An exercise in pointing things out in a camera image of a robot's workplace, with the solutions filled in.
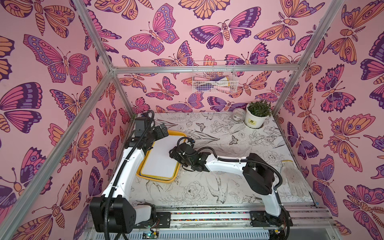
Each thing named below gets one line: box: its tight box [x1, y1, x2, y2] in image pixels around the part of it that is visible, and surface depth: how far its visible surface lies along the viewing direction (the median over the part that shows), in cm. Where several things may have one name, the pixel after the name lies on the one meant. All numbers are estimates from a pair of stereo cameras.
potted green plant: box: [244, 99, 272, 129], surface depth 103 cm
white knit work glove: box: [280, 160, 313, 198], surface depth 87 cm
